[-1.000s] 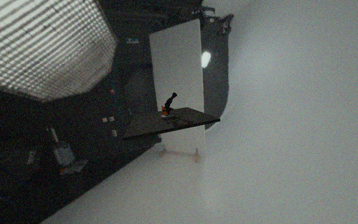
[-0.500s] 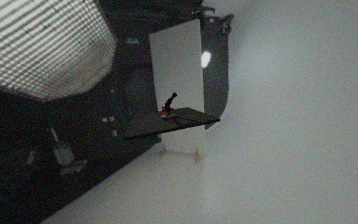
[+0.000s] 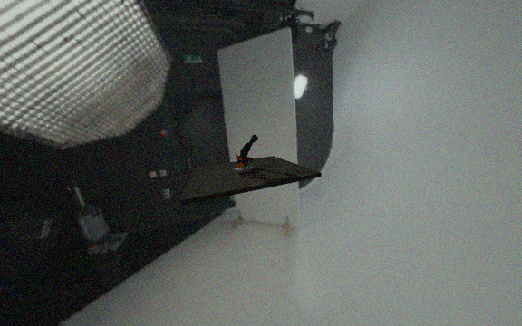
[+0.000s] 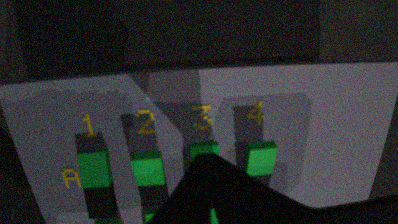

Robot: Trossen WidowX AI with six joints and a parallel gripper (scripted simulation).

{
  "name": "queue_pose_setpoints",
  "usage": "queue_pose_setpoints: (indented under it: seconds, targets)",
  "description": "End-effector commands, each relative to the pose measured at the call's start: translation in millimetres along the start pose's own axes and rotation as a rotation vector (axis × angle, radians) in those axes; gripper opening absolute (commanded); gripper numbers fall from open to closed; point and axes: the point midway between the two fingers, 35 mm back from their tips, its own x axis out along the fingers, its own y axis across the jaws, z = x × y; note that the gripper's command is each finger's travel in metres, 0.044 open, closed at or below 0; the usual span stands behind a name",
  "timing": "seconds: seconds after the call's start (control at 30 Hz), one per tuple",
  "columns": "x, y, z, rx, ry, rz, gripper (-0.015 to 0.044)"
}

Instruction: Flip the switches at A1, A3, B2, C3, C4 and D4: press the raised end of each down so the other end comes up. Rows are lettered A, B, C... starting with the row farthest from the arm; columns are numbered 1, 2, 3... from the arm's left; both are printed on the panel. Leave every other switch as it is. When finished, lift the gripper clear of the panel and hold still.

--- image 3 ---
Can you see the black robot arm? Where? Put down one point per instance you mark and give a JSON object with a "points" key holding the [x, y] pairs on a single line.
{"points": [[247, 147]]}

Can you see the grey switch panel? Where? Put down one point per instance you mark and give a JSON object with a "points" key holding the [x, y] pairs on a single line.
{"points": [[243, 169]]}

